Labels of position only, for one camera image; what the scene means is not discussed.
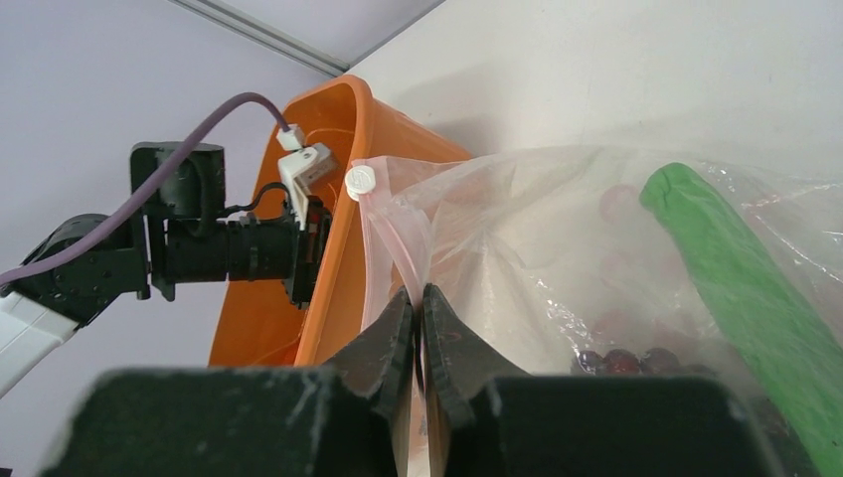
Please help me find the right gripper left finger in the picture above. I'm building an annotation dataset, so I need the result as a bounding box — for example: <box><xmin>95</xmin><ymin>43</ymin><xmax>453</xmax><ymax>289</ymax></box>
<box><xmin>319</xmin><ymin>288</ymin><xmax>415</xmax><ymax>476</ymax></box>

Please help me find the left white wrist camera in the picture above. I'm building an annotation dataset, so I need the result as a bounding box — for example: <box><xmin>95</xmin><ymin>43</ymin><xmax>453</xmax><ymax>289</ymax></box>
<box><xmin>276</xmin><ymin>124</ymin><xmax>338</xmax><ymax>232</ymax></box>

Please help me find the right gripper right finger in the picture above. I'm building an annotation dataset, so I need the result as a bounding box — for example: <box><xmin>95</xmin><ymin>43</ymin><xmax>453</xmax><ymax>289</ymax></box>
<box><xmin>421</xmin><ymin>284</ymin><xmax>527</xmax><ymax>476</ymax></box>

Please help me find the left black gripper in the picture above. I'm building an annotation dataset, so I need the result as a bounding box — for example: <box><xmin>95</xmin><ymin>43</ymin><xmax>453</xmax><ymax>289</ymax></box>
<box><xmin>151</xmin><ymin>196</ymin><xmax>333</xmax><ymax>309</ymax></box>

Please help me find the clear zip top bag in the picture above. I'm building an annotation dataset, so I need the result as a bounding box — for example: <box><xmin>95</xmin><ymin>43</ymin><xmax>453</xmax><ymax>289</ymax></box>
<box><xmin>344</xmin><ymin>144</ymin><xmax>843</xmax><ymax>477</ymax></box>

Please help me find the orange plastic basket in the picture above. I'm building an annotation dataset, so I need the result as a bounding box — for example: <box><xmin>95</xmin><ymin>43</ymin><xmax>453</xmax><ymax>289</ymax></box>
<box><xmin>208</xmin><ymin>74</ymin><xmax>475</xmax><ymax>370</ymax></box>

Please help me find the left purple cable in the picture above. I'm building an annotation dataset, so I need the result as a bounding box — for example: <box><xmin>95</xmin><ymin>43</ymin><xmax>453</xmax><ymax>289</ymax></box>
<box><xmin>0</xmin><ymin>91</ymin><xmax>294</xmax><ymax>289</ymax></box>

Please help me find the dark red grape bunch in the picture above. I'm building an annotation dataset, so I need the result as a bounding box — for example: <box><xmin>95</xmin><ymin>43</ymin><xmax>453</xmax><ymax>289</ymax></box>
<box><xmin>570</xmin><ymin>309</ymin><xmax>719</xmax><ymax>378</ymax></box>

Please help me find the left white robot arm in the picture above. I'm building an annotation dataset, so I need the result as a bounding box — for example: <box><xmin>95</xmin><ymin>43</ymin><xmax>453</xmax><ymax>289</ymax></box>
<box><xmin>1</xmin><ymin>143</ymin><xmax>338</xmax><ymax>392</ymax></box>

